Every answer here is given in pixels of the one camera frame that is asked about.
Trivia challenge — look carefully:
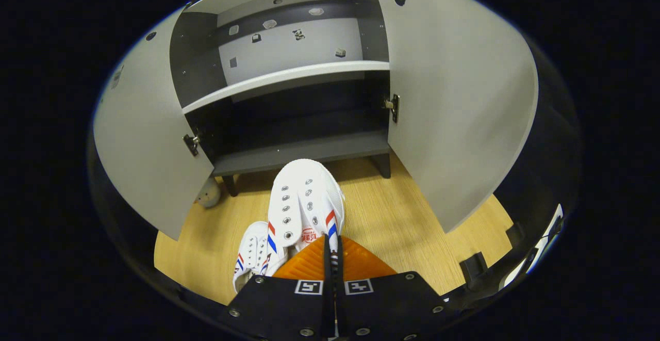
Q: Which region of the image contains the white shoe cabinet door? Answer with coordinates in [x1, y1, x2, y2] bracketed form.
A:
[365, 0, 540, 234]
[93, 6, 215, 241]

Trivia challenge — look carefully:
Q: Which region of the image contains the white plush toy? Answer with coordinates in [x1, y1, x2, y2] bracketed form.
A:
[195, 178, 223, 209]

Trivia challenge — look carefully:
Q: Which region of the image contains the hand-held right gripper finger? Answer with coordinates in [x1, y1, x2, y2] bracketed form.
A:
[227, 235, 334, 340]
[334, 235, 448, 341]

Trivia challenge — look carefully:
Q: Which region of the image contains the white shoe cabinet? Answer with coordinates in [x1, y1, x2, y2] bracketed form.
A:
[169, 0, 393, 197]

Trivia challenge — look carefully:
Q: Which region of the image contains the white striped canvas shoe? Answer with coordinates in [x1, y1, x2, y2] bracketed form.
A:
[267, 158, 346, 259]
[233, 221, 289, 294]

